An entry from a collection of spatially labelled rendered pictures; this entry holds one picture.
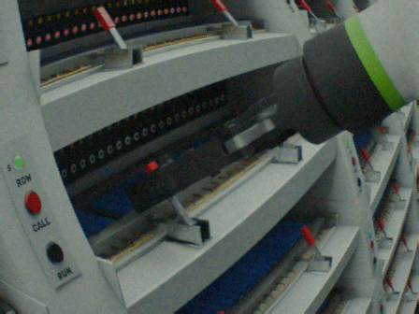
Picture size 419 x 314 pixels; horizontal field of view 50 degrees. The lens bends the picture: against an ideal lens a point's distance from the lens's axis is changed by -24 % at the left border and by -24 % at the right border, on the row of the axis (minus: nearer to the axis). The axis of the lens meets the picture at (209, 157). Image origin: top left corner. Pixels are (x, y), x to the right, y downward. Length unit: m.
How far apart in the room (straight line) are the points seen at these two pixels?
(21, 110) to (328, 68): 0.25
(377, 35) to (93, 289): 0.31
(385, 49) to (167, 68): 0.28
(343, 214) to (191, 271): 0.51
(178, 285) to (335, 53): 0.26
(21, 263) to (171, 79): 0.31
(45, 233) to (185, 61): 0.30
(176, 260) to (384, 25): 0.32
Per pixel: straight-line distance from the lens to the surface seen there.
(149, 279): 0.49
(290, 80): 0.44
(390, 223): 1.42
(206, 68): 0.65
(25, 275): 0.38
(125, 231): 0.56
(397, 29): 0.39
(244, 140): 0.43
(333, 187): 0.98
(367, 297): 1.07
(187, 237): 0.56
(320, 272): 0.83
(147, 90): 0.55
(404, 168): 1.68
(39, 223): 0.39
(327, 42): 0.42
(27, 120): 0.41
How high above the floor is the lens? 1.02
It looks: 6 degrees down
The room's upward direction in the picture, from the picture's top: 21 degrees counter-clockwise
